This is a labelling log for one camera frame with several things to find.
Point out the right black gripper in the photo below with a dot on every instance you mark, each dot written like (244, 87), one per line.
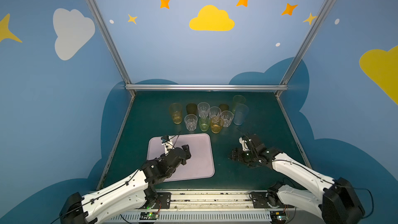
(241, 156)

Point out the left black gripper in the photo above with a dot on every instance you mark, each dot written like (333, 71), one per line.
(184, 152)

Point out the clear faceted glass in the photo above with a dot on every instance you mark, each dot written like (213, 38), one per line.
(203, 109)
(191, 122)
(227, 118)
(214, 112)

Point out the green faceted glass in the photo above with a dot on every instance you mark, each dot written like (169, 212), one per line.
(204, 124)

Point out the amber faceted glass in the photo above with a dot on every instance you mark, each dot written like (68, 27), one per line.
(216, 124)

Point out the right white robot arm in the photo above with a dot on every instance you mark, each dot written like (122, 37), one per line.
(333, 200)

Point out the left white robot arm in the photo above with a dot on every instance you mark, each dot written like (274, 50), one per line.
(135, 191)

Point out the tall yellow glass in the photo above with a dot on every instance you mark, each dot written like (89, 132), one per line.
(175, 110)

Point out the dark brown textured cup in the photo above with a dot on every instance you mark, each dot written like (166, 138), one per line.
(192, 109)

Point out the clear faceted glass back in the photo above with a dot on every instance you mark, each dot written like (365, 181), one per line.
(203, 109)

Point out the tall pale blue glass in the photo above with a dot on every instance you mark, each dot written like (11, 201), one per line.
(241, 112)

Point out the small dark brown cup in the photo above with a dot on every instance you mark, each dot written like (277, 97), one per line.
(224, 107)

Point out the tall pale green glass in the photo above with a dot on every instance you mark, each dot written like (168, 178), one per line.
(237, 99)

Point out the right green circuit board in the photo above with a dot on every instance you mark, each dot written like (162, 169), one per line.
(278, 217)

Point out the green circuit board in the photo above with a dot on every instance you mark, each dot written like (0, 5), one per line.
(278, 217)
(149, 216)

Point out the left green circuit board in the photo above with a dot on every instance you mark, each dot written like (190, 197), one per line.
(149, 216)

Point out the back horizontal aluminium bar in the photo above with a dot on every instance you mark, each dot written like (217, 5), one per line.
(164, 87)

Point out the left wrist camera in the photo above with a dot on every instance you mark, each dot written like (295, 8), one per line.
(167, 142)

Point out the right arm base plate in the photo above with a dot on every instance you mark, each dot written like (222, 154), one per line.
(264, 199)

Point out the aluminium front rail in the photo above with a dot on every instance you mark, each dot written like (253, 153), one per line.
(213, 206)

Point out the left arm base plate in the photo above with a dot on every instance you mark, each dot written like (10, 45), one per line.
(163, 201)

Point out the left aluminium frame post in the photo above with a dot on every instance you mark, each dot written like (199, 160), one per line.
(101, 24)

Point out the aluminium frame post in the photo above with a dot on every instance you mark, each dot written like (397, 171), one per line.
(101, 24)
(310, 36)

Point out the right aluminium frame post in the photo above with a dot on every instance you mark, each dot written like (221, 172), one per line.
(310, 36)

